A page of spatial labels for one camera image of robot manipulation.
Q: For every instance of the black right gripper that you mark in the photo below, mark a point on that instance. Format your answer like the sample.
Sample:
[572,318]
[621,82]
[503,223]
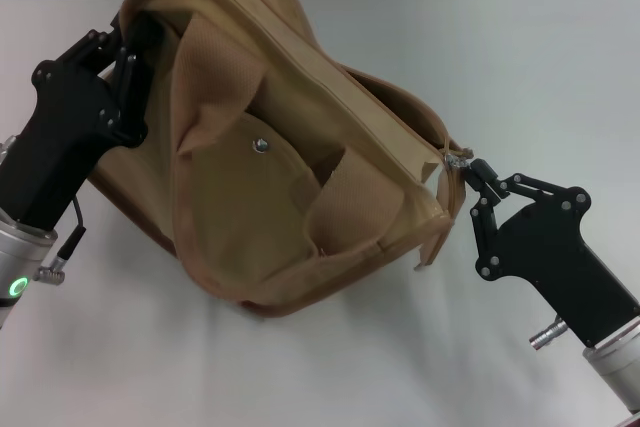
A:
[555,247]

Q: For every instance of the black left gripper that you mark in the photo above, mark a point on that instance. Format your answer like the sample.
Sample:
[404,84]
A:
[65,137]

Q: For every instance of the silver metal zipper pull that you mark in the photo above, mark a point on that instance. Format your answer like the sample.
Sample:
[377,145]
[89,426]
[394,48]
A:
[456,161]

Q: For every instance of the khaki canvas food bag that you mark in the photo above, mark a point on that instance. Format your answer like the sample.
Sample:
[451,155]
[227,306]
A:
[280,147]

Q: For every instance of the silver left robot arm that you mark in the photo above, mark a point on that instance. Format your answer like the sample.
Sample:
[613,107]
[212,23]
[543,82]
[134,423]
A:
[22,257]

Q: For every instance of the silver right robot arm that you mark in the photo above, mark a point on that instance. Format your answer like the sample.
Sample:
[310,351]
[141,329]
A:
[617,372]

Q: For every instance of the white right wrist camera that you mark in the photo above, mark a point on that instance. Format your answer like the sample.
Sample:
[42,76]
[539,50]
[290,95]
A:
[632,424]

